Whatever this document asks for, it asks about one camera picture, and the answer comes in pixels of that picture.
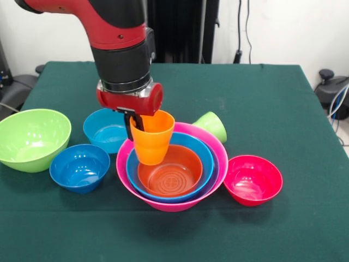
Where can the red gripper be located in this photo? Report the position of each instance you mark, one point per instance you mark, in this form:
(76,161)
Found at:
(128,102)

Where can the orange cup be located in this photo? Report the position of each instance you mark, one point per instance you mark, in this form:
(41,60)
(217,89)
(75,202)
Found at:
(152,144)

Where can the translucent blue ribbed bowl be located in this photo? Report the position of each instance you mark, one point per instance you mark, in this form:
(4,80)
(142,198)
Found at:
(106,136)

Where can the orange bowl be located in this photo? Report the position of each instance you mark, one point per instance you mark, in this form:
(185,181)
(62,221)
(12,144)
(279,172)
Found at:
(177,177)

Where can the large light blue bowl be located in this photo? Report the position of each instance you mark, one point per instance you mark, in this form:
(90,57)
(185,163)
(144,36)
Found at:
(204,152)

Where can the large pink bowl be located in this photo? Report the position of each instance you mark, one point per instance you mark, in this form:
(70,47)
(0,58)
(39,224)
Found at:
(174,206)

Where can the purple bowl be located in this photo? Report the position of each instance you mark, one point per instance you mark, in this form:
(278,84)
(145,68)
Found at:
(216,169)

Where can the small crimson bowl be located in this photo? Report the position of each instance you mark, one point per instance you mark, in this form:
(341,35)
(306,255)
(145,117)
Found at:
(252,180)

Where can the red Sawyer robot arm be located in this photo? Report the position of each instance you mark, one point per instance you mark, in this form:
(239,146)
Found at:
(120,54)

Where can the small dark blue bowl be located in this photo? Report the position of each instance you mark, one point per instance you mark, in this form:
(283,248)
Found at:
(79,172)

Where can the green cup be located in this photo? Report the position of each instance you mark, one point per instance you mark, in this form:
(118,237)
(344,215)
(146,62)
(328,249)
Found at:
(214,125)

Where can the large green bowl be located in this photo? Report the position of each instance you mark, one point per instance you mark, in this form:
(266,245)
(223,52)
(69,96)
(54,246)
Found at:
(32,142)

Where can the black equipment rack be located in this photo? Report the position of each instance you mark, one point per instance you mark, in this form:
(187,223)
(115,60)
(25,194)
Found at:
(3,71)

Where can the dark green table cloth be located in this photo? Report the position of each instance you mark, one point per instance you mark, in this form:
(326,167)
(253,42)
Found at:
(245,234)

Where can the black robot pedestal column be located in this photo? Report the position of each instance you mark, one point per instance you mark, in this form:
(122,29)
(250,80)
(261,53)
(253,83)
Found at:
(185,32)

